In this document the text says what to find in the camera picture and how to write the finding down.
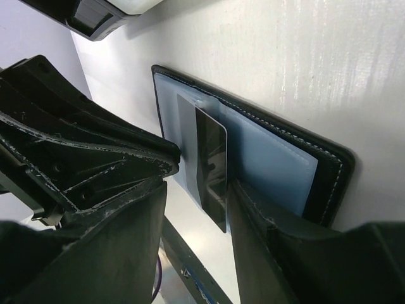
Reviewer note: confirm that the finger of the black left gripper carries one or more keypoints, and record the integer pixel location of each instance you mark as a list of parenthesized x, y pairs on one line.
[(55, 179), (37, 99)]

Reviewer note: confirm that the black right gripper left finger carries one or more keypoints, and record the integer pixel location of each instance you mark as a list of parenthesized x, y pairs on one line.
[(106, 256)]

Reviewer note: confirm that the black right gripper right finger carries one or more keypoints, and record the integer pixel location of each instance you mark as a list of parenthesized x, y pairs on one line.
[(282, 258)]

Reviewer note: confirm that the black leather card holder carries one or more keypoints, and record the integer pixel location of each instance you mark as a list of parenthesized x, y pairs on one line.
[(301, 171)]

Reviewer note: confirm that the dark grey card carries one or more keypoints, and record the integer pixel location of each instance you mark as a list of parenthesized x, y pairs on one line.
[(204, 151)]

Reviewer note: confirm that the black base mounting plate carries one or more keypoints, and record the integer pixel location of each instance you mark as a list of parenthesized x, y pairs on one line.
[(191, 282)]

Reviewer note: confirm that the black left bin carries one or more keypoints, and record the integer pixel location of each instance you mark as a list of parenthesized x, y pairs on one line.
[(91, 19)]

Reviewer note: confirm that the white middle bin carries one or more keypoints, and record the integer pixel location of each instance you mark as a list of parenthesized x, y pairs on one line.
[(134, 7)]

